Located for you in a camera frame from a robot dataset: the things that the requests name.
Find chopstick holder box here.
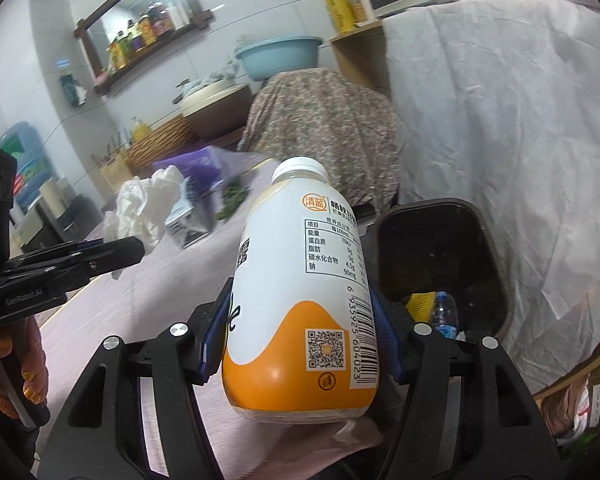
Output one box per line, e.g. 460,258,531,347
92,146,134,193

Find silver foil carton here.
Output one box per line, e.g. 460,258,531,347
166,177,215,249

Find yellow foam fruit net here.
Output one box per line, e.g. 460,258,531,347
405,292,437,323

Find yellow soap bottle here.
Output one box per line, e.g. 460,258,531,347
131,117,152,143

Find wooden side shelf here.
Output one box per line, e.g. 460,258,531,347
329,21,391,99

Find yellow wrap roll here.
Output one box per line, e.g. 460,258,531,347
314,0,358,35

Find wooden framed mirror shelf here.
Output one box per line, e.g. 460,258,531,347
73,0,214,96

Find black water dispenser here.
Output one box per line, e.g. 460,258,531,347
10,178,102,254

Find dark soy sauce bottle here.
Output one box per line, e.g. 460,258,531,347
147,2,175,38

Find floral paisley cloth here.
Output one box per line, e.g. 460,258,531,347
238,67,399,212

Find left hand yellow nails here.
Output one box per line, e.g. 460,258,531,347
0,318,48,429

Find green wall tissue pack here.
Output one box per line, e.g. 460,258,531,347
59,74,87,107

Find brown pot with white lid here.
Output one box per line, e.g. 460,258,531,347
180,79,253,140

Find brown trash bin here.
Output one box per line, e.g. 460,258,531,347
363,198,512,339

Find white tissue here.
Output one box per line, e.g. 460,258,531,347
102,165,184,255

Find clear plastic water bottle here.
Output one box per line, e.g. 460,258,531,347
429,292,460,339

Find white cover cloth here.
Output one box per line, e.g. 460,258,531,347
382,0,600,391

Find light blue basin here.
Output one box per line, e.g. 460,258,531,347
235,36,323,81

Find orange white drink bottle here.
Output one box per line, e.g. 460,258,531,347
222,157,379,424

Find woven wicker basin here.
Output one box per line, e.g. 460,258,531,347
125,115,199,174

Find blue water jug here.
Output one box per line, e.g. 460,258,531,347
0,122,55,211

